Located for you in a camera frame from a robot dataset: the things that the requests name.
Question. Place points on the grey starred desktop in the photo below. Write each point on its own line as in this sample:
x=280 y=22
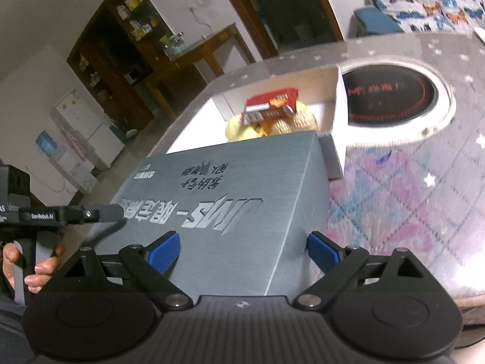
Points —
x=473 y=113

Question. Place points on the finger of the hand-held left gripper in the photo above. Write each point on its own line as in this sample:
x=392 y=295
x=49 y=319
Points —
x=110 y=212
x=106 y=232

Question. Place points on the wooden door frame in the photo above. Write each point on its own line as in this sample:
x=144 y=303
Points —
x=246 y=15

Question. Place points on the person's left hand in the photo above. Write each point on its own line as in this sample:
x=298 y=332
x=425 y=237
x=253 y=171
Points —
x=45 y=269

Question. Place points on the yellow rubber chicken toy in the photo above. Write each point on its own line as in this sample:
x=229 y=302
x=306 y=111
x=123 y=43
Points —
x=242 y=129

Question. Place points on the pink hanging cloth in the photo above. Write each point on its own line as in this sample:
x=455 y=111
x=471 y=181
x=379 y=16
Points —
x=72 y=138

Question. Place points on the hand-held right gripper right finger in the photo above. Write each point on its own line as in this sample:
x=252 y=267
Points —
x=322 y=252

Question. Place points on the red snack packet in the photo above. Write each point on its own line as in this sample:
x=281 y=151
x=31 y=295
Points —
x=265 y=102

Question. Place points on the black round induction cooker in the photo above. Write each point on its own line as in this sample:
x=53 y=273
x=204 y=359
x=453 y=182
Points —
x=390 y=94

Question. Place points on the cardboard box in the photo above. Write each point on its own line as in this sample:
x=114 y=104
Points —
x=341 y=121

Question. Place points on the grey printed box lid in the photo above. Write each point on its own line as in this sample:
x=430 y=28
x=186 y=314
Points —
x=227 y=197

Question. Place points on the butterfly pattern cushion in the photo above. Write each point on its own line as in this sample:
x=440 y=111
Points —
x=435 y=7

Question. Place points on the person's dark clothing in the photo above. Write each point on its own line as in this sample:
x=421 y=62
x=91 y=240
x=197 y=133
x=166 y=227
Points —
x=13 y=330

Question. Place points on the dark wooden cabinet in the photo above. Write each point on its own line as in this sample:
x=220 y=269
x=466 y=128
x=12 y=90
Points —
x=113 y=45

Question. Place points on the wooden table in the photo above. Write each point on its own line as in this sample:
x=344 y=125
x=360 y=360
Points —
x=212 y=45

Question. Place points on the blue sofa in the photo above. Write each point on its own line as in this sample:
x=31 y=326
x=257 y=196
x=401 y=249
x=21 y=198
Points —
x=375 y=21

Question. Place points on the beige peanut toy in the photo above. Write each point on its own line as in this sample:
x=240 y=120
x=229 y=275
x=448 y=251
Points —
x=299 y=121

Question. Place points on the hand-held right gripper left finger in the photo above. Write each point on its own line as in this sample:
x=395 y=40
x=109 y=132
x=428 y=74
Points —
x=165 y=250

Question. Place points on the water dispenser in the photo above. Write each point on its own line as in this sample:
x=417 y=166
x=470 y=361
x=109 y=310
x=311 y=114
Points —
x=72 y=163

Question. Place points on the white refrigerator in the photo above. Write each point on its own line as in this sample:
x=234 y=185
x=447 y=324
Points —
x=87 y=129

